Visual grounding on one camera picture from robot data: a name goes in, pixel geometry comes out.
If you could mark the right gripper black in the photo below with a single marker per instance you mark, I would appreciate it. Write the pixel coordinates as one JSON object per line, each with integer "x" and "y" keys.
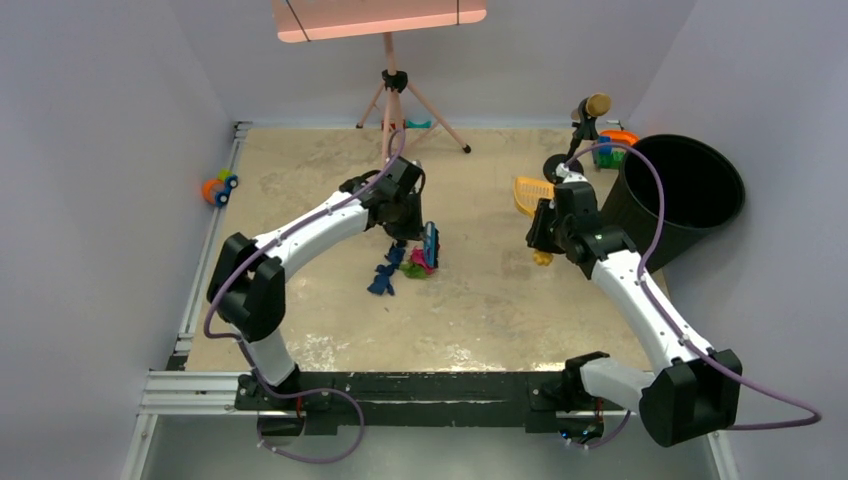
{"x": 536, "y": 236}

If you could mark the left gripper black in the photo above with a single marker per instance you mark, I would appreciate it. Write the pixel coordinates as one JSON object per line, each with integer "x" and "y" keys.
{"x": 413, "y": 230}

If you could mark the blue hand brush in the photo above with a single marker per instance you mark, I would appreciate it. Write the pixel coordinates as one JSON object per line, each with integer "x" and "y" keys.
{"x": 431, "y": 245}

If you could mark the yellow slotted scoop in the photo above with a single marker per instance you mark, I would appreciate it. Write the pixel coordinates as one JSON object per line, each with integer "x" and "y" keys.
{"x": 527, "y": 192}

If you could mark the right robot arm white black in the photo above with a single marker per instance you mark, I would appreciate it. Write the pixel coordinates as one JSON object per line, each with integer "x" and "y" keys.
{"x": 689, "y": 390}

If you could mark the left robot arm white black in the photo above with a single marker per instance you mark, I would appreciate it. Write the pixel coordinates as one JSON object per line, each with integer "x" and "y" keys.
{"x": 247, "y": 287}

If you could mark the blue paper scrap middle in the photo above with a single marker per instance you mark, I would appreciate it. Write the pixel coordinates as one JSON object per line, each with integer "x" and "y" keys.
{"x": 396, "y": 254}

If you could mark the pink paper scrap right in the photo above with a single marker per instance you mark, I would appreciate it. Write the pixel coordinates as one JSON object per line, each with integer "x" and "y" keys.
{"x": 418, "y": 258}

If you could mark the green paper scrap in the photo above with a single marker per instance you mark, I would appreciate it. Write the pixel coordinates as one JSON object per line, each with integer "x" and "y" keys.
{"x": 415, "y": 271}

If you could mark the blue paper scrap under gripper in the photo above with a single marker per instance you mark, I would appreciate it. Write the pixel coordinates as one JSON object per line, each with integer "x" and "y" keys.
{"x": 381, "y": 284}

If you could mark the colourful block toy orange arch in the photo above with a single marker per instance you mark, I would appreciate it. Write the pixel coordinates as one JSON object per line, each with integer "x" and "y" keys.
{"x": 610, "y": 153}

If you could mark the red teal toy behind tripod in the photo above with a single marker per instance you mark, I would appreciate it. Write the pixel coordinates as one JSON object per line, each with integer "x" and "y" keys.
{"x": 414, "y": 124}

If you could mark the black microphone stand gold head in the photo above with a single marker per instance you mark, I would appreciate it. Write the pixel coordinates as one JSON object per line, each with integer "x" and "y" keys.
{"x": 584, "y": 118}

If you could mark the black trash bin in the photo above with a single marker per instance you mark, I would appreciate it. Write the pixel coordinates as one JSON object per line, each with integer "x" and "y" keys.
{"x": 703, "y": 193}

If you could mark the pink tripod stand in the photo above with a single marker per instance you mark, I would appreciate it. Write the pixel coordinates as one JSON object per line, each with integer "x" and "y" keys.
{"x": 394, "y": 82}

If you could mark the orange green toy car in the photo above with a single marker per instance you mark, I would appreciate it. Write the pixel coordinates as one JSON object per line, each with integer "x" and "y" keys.
{"x": 217, "y": 191}

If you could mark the pink light panel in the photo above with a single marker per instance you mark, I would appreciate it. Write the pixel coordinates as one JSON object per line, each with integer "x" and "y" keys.
{"x": 304, "y": 21}

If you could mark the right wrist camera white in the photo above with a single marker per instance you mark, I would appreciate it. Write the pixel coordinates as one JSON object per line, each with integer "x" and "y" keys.
{"x": 562, "y": 173}

